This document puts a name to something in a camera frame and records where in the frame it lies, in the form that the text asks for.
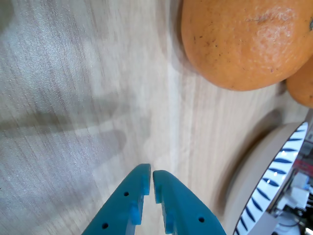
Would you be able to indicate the small dark orange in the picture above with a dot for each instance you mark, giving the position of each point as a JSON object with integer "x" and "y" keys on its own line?
{"x": 239, "y": 44}

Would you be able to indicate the large oval orange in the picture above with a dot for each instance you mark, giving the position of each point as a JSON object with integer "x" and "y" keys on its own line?
{"x": 303, "y": 88}

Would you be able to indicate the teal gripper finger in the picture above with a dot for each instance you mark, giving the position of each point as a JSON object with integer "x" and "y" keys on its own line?
{"x": 185, "y": 210}
{"x": 117, "y": 208}

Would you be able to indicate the white plate with blue strokes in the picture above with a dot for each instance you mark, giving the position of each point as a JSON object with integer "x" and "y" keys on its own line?
{"x": 259, "y": 171}

